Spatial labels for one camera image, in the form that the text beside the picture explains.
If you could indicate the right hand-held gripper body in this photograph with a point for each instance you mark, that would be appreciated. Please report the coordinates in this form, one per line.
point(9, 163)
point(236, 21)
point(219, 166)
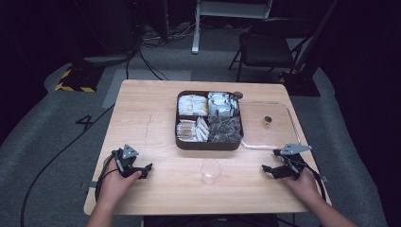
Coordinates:
point(291, 168)

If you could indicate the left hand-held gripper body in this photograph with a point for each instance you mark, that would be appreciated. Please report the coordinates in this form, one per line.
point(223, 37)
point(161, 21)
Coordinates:
point(126, 164)

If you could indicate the person's right hand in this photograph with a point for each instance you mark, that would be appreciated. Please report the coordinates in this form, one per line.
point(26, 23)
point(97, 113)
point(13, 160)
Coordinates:
point(304, 186)

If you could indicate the person's left hand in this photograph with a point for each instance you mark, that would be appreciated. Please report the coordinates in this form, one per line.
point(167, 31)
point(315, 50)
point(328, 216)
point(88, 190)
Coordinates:
point(113, 186)

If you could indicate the clear tray lid with knob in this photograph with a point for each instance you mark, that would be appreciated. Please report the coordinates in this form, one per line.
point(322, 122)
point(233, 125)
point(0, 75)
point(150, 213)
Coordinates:
point(268, 119)

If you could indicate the pile of clear wrapped sticks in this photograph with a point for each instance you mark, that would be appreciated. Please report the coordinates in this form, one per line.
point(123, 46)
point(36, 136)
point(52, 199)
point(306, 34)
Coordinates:
point(186, 130)

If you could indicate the clear plastic cup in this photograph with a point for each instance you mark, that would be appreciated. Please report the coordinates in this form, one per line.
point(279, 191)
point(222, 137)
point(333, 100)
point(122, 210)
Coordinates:
point(210, 171)

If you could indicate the pile of dark packets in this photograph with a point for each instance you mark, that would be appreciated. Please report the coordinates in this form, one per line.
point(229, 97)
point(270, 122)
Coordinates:
point(225, 129)

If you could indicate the brown compartment tray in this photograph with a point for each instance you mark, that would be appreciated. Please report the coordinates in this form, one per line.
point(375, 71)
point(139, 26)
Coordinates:
point(208, 145)

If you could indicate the row of white sachets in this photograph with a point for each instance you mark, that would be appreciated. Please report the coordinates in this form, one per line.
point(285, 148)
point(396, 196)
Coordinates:
point(201, 129)

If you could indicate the pile of yellow white packets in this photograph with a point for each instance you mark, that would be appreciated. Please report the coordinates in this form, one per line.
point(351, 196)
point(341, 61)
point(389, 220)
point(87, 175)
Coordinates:
point(192, 105)

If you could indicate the person's dark clothing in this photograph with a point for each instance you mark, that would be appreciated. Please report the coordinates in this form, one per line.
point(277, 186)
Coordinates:
point(211, 221)

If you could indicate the pile of silver packets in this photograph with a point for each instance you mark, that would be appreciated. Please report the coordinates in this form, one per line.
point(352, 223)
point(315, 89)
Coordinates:
point(222, 104)

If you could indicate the small dark round cap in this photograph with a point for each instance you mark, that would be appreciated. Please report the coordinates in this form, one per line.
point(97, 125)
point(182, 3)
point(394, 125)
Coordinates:
point(237, 95)

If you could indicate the black stand with base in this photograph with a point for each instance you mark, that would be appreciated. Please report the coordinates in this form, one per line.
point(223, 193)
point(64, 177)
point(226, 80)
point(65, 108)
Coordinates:
point(301, 83)

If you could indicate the black yellow striped stand base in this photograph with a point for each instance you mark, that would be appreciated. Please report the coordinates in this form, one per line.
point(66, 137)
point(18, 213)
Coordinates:
point(78, 80)

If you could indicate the black folding chair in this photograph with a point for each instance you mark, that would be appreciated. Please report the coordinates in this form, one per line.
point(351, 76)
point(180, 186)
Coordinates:
point(268, 47)

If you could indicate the white desk frame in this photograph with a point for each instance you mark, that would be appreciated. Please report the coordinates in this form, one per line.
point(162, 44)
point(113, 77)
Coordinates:
point(196, 28)

